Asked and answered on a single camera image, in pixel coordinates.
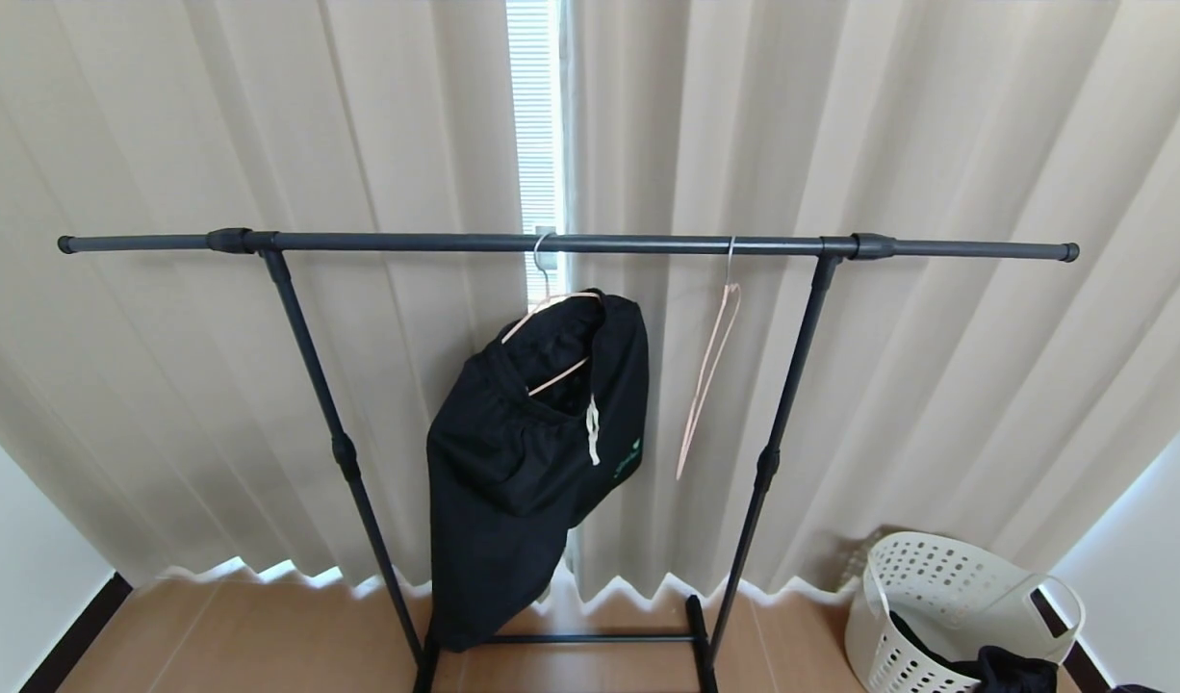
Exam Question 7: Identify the pink clothes hanger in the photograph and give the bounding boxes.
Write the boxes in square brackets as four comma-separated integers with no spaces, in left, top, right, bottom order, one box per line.
[675,236,743,480]
[501,231,605,398]

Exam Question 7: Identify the black shorts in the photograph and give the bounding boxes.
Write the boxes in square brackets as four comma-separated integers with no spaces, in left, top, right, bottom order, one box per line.
[426,289,651,654]

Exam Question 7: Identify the black garment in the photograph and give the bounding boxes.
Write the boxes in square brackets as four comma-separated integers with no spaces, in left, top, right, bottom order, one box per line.
[888,611,1060,693]

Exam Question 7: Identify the black clothes rack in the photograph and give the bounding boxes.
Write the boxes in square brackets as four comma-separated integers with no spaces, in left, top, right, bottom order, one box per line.
[58,228,1080,693]

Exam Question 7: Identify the white laundry basket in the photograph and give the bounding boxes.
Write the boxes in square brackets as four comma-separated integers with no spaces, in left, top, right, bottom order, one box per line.
[845,531,1087,693]

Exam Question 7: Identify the window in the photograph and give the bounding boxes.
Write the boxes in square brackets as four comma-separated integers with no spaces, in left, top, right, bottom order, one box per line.
[506,0,572,301]

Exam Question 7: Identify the beige curtain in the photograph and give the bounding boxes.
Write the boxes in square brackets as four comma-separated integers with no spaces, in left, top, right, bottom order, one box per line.
[0,0,538,590]
[559,0,1180,603]

